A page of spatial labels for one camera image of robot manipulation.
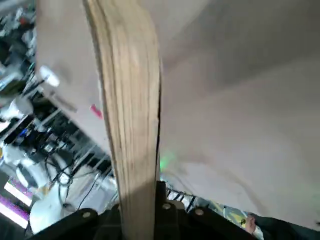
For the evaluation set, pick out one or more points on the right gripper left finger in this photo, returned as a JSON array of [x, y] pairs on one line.
[[95, 227]]

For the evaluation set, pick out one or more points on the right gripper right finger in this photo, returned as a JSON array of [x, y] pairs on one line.
[[180, 225]]

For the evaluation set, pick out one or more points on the dark book with hands cover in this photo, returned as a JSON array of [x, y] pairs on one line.
[[130, 100]]

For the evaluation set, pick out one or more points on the pink marker pen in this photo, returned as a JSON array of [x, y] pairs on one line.
[[96, 111]]

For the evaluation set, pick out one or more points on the white desk lamp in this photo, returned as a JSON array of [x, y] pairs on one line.
[[50, 76]]

